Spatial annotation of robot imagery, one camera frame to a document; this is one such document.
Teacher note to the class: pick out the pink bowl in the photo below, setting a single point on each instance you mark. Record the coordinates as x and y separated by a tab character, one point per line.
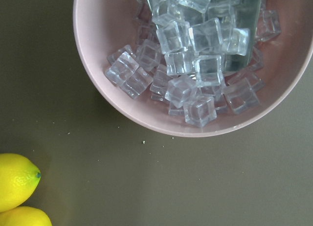
103	26

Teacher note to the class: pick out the metal ice scoop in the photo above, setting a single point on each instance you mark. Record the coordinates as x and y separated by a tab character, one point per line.
204	27

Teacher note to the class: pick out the yellow lemon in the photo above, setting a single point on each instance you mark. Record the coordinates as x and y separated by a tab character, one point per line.
24	216
19	178

